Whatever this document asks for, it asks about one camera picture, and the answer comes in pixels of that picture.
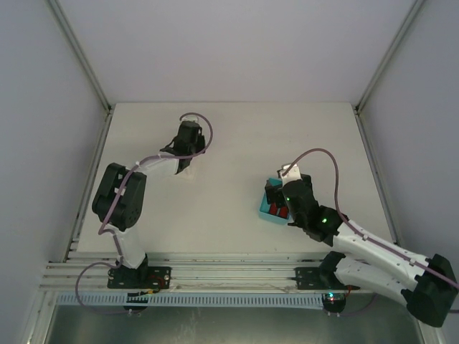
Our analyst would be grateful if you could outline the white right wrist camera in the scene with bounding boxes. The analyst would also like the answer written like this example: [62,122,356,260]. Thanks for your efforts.
[277,163,301,186]

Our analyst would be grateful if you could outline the right aluminium frame post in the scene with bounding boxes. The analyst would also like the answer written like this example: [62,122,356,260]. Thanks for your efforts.
[354,0,427,116]

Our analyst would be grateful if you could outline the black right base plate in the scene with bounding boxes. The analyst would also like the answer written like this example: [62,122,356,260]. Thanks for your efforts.
[291,267,360,290]

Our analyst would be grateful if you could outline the red large spring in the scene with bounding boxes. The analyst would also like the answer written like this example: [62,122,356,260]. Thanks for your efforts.
[269,204,278,216]
[278,206,289,219]

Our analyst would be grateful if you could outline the left aluminium frame post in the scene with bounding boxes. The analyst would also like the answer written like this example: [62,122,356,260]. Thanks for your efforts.
[45,0,113,115]

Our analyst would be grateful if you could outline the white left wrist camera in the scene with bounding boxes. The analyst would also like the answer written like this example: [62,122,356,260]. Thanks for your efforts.
[179,113,200,123]

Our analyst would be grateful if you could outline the aluminium frame post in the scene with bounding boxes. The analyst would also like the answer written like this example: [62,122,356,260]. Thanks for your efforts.
[45,0,113,115]
[354,0,427,116]

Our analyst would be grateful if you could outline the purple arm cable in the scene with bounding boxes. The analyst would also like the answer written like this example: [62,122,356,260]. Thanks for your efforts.
[280,148,459,317]
[75,112,215,317]

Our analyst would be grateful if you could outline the aluminium mounting rail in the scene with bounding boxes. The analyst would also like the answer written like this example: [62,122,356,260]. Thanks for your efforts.
[39,231,330,292]

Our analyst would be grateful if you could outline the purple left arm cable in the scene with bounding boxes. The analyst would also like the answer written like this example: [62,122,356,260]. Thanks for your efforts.
[75,112,215,317]

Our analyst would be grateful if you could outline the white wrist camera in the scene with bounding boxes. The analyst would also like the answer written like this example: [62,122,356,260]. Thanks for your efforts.
[179,113,200,123]
[277,163,301,186]

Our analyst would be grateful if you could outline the white peg base plate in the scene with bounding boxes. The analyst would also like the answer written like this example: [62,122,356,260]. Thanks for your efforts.
[177,158,199,181]

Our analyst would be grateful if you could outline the light blue cable duct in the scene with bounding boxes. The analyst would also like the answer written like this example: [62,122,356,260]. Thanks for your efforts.
[56,292,323,310]

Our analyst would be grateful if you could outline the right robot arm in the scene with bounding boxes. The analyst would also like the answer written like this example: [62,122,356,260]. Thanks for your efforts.
[265,175,458,328]

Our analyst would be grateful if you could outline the teal plastic bin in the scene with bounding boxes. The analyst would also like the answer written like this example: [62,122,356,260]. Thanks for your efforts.
[258,178,290,225]

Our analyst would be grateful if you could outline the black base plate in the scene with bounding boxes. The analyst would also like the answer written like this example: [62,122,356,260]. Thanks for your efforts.
[107,266,171,290]
[291,267,360,290]

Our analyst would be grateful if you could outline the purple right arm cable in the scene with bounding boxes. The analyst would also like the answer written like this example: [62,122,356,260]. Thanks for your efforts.
[280,148,459,317]

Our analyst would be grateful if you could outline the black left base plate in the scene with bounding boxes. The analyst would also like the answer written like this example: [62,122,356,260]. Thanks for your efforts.
[107,266,171,290]

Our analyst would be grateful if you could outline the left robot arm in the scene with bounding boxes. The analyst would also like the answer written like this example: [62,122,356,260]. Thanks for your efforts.
[92,113,209,269]

